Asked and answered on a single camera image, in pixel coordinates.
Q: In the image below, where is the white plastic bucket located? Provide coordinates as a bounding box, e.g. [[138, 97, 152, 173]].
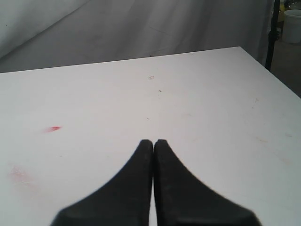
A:
[[282, 9, 301, 44]]

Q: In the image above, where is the white backdrop cloth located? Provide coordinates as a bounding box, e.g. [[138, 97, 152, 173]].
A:
[[0, 0, 274, 73]]

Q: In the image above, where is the black stand pole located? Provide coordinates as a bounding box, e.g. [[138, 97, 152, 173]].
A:
[[265, 0, 280, 71]]

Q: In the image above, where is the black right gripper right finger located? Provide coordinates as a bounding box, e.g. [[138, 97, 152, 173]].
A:
[[154, 139, 261, 226]]

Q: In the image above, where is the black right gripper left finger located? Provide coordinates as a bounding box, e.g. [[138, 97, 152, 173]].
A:
[[52, 140, 153, 226]]

